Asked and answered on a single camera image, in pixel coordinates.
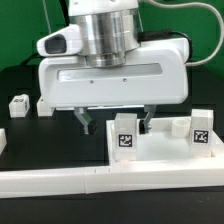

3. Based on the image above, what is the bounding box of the white obstacle left wall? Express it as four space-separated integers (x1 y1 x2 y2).
0 129 7 155

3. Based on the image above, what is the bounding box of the white obstacle front wall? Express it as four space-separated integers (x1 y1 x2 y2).
0 164 224 198

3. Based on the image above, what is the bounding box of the white obstacle wall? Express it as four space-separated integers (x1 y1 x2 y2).
0 164 224 198
0 129 7 155

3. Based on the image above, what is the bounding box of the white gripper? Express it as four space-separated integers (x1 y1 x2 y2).
37 37 191 136

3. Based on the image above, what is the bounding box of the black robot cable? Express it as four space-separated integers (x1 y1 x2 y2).
19 0 73 66

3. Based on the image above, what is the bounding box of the white square tabletop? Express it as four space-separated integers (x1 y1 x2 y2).
106 116 224 165

